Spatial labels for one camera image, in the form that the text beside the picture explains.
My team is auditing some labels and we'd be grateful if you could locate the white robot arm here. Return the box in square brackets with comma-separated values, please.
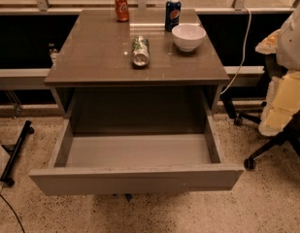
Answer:
[255, 4, 300, 136]

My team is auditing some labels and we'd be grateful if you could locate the black wheeled stand leg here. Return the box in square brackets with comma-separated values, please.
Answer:
[0, 120, 34, 186]

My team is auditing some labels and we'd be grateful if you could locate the orange soda can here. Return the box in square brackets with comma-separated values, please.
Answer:
[115, 0, 129, 22]

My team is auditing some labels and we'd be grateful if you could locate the black floor cable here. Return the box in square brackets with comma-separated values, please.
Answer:
[0, 186, 26, 233]

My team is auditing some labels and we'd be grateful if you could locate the blue Pepsi can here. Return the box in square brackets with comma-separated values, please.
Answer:
[165, 0, 182, 32]

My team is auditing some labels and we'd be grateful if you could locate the open grey top drawer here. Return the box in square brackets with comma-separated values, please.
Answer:
[28, 88, 245, 197]

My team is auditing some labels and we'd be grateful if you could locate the black office chair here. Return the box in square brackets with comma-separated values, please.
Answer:
[219, 53, 300, 170]

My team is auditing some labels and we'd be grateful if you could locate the white ceramic bowl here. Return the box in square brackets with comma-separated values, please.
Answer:
[172, 24, 206, 51]

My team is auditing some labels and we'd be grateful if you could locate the white hanging cable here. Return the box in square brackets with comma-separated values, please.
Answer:
[219, 7, 252, 96]

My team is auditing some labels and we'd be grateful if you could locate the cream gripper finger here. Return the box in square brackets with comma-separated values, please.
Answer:
[258, 71, 300, 136]
[255, 29, 281, 54]

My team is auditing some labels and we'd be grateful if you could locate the grey cabinet with glossy top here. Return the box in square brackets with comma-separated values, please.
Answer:
[45, 9, 228, 119]

